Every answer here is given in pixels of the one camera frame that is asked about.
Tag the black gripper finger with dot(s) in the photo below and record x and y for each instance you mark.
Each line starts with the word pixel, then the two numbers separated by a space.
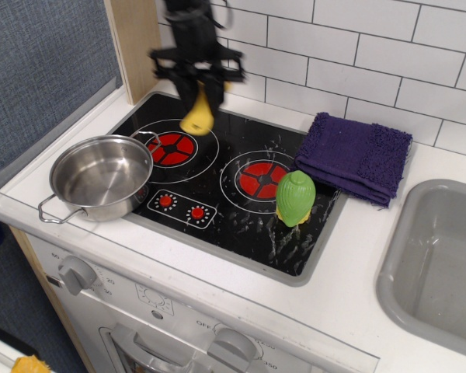
pixel 187 89
pixel 214 90

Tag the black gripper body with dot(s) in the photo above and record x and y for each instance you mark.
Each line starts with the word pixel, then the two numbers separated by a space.
pixel 197 54

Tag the yellow dish brush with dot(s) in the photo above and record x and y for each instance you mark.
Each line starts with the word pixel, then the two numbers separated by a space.
pixel 200 119

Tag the stainless steel pot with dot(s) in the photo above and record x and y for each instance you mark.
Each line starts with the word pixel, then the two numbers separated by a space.
pixel 102 178

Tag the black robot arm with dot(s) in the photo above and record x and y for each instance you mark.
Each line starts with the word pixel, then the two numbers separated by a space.
pixel 188 8

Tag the black toy stovetop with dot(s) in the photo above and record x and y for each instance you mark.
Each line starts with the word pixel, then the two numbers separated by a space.
pixel 217 192

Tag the green plastic toy vegetable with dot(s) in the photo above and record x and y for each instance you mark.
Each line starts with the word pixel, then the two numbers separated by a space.
pixel 295 196

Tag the purple folded towel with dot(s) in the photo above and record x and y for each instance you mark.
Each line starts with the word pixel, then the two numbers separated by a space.
pixel 366 161

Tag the grey timer knob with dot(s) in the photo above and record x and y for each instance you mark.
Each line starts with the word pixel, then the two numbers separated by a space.
pixel 76 274

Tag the grey oven knob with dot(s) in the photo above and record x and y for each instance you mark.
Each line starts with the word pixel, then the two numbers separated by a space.
pixel 232 349

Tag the grey sink basin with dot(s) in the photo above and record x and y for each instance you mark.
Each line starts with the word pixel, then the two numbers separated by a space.
pixel 422 283

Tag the yellow cloth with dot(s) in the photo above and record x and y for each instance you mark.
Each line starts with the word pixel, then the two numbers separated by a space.
pixel 30 364

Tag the silver oven door handle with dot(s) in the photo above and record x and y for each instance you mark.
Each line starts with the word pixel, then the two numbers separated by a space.
pixel 155 352

